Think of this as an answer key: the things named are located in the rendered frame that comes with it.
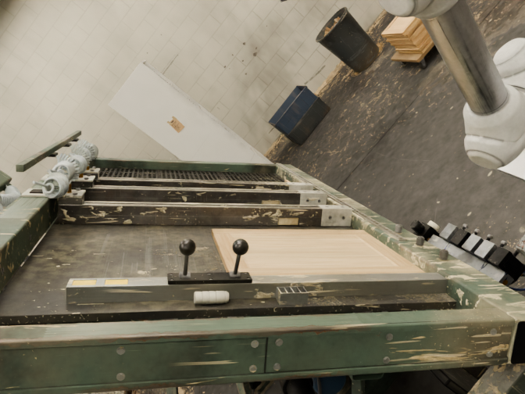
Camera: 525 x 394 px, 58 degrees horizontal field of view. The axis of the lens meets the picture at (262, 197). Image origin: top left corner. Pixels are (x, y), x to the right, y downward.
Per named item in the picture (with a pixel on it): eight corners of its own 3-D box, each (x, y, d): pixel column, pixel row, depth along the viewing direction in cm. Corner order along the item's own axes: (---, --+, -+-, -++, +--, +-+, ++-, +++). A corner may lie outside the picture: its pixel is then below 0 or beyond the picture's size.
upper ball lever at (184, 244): (192, 285, 113) (197, 248, 104) (176, 285, 112) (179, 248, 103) (191, 273, 116) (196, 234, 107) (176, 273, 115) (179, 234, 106)
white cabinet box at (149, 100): (286, 177, 561) (141, 61, 499) (254, 215, 569) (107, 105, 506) (276, 166, 619) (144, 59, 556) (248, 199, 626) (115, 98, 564)
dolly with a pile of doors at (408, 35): (466, 24, 429) (437, -8, 417) (426, 70, 436) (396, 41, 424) (432, 27, 487) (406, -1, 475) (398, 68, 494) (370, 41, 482)
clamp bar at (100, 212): (352, 227, 186) (359, 166, 181) (22, 225, 160) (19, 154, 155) (343, 220, 196) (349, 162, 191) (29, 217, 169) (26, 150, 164)
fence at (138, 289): (445, 293, 128) (448, 279, 127) (66, 303, 106) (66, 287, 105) (435, 285, 132) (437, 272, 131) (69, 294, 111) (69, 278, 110)
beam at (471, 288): (555, 363, 107) (564, 317, 105) (508, 366, 105) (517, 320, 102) (289, 180, 317) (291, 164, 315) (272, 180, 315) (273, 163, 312)
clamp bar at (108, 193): (326, 209, 214) (332, 156, 209) (41, 205, 187) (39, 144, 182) (319, 204, 223) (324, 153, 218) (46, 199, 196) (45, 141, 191)
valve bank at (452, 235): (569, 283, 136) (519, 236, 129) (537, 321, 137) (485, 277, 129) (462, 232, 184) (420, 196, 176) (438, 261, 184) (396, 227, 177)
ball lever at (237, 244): (242, 284, 116) (251, 247, 107) (226, 284, 115) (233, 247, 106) (241, 272, 119) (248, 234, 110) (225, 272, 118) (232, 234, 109)
